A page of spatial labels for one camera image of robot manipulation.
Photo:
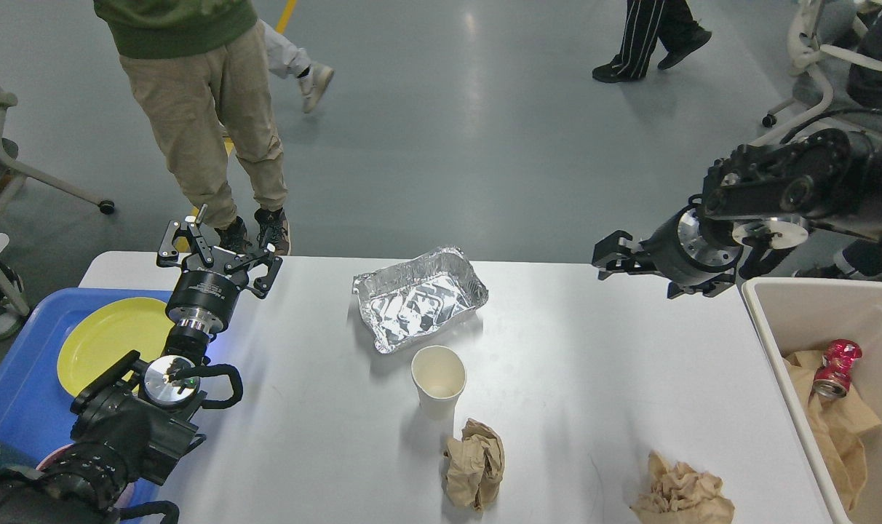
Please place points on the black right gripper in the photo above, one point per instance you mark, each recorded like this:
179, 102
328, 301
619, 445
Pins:
685, 249

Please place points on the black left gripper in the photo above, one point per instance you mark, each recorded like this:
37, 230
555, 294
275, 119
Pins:
202, 300

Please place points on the yellow plate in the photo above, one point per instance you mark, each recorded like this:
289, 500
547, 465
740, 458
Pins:
108, 334

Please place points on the aluminium foil tray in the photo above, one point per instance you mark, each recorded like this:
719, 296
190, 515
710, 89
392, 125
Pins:
411, 300

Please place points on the crushed red can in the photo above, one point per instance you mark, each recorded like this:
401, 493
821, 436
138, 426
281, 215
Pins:
832, 380

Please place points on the brown paper wad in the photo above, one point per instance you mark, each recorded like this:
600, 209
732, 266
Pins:
679, 494

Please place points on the large brown paper bag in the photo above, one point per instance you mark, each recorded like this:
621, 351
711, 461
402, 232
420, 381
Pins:
838, 426

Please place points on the pink mug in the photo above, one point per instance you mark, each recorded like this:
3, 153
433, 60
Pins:
124, 500

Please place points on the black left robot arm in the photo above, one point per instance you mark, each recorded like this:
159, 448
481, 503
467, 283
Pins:
134, 421

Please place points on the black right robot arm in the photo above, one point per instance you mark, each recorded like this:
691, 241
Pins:
755, 207

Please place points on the white plastic bin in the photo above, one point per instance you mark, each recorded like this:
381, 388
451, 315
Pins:
792, 314

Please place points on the person in khaki trousers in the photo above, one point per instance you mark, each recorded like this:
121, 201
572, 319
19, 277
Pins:
198, 70

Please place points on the person in grey sweatpants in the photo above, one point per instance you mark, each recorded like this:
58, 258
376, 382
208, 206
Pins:
285, 59

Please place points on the blue plastic tray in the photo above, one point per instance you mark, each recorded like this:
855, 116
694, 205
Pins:
35, 409

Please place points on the grey office chair left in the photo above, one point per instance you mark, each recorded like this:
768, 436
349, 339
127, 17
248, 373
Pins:
12, 153

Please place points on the white paper cup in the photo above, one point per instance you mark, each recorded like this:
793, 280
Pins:
439, 377

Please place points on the person in black trackpants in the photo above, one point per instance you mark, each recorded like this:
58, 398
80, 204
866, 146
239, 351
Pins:
648, 23

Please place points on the crumpled brown paper ball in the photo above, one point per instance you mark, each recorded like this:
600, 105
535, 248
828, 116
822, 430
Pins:
476, 465

